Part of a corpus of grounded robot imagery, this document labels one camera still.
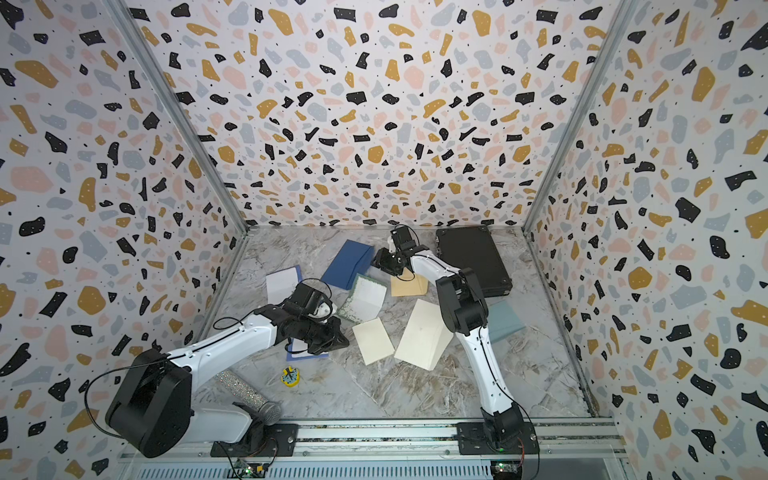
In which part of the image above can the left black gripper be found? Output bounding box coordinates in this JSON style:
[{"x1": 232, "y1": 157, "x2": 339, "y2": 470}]
[{"x1": 298, "y1": 315, "x2": 353, "y2": 354}]

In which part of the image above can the white letter paper blue border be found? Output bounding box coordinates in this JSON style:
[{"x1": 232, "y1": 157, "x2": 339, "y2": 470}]
[{"x1": 285, "y1": 339, "x2": 329, "y2": 362}]

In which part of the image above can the yellow envelope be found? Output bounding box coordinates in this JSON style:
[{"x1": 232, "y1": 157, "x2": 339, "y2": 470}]
[{"x1": 390, "y1": 269, "x2": 429, "y2": 297}]

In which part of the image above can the dark blue envelope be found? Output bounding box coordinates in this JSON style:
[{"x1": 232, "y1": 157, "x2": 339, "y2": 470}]
[{"x1": 321, "y1": 240, "x2": 374, "y2": 290}]

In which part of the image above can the white letter paper green border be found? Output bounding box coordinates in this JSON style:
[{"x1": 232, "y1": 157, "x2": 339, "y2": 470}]
[{"x1": 338, "y1": 274, "x2": 387, "y2": 323}]

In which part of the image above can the cream envelope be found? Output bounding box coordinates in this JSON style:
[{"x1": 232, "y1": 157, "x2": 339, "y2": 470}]
[{"x1": 394, "y1": 299, "x2": 454, "y2": 371}]

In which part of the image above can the light teal envelope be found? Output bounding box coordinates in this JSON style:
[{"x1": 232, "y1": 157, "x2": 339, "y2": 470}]
[{"x1": 488, "y1": 301, "x2": 526, "y2": 343}]

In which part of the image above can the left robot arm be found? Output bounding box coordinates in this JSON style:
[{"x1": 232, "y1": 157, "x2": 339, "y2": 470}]
[{"x1": 105, "y1": 284, "x2": 349, "y2": 458}]

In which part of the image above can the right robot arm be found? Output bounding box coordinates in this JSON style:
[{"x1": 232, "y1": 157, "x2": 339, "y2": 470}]
[{"x1": 371, "y1": 225, "x2": 529, "y2": 452}]

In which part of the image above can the small yellow round sticker toy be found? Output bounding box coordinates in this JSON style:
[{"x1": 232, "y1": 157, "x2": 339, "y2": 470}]
[{"x1": 280, "y1": 366, "x2": 300, "y2": 388}]

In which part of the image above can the black briefcase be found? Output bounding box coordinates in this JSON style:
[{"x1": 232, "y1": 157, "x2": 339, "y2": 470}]
[{"x1": 436, "y1": 226, "x2": 512, "y2": 298}]

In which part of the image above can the glittery silver tube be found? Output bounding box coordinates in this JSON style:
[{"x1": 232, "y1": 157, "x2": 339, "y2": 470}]
[{"x1": 216, "y1": 369, "x2": 282, "y2": 426}]

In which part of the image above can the small circuit board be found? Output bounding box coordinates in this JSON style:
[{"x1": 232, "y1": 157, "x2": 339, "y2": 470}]
[{"x1": 234, "y1": 459, "x2": 269, "y2": 479}]

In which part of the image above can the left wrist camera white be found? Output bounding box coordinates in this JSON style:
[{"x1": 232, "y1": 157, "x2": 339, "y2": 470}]
[{"x1": 315, "y1": 302, "x2": 334, "y2": 321}]

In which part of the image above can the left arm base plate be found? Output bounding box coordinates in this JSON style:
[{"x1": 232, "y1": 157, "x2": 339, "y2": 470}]
[{"x1": 210, "y1": 422, "x2": 299, "y2": 460}]

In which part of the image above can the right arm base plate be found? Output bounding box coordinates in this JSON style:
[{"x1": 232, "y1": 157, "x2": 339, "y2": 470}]
[{"x1": 456, "y1": 421, "x2": 540, "y2": 455}]

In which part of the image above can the aluminium front rail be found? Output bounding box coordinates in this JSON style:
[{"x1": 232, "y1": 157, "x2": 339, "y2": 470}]
[{"x1": 116, "y1": 418, "x2": 635, "y2": 479}]

